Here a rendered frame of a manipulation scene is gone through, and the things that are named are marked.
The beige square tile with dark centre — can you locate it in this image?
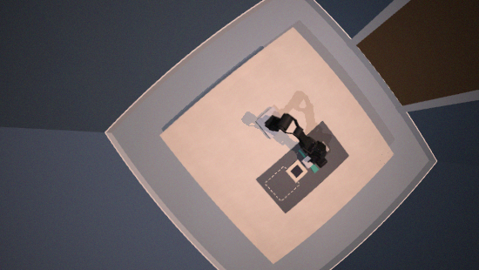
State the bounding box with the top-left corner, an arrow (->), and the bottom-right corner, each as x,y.
286,159 -> 307,183

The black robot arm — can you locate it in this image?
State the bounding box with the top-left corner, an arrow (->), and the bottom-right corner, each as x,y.
265,113 -> 327,159

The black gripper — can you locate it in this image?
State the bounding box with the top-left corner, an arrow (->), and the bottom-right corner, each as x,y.
303,150 -> 327,168

